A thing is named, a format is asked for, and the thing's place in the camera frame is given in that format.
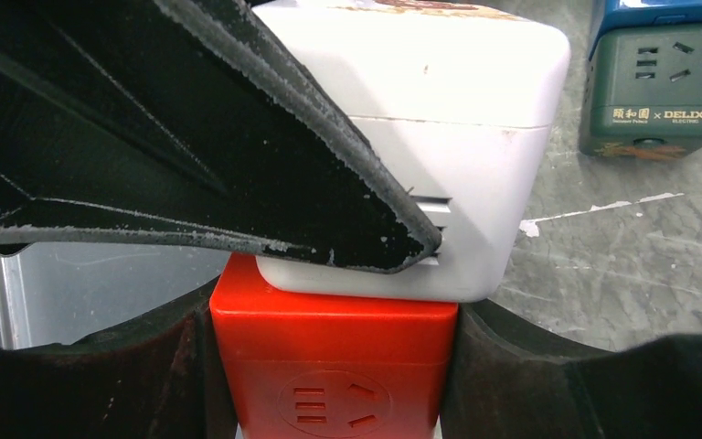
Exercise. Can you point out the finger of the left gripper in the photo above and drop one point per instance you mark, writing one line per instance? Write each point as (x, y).
(186, 123)

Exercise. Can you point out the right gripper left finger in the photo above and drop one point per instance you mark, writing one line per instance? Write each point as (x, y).
(158, 375)

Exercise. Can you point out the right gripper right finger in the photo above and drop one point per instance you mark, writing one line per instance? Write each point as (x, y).
(512, 379)

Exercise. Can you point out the red cube adapter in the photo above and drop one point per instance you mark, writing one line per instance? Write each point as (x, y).
(322, 366)

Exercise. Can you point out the white cube adapter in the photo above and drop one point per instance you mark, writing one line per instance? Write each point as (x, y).
(457, 101)

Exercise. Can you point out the green cube adapter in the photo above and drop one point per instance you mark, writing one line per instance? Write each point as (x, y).
(643, 94)

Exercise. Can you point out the blue cube adapter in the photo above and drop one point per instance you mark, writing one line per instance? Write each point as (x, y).
(608, 15)

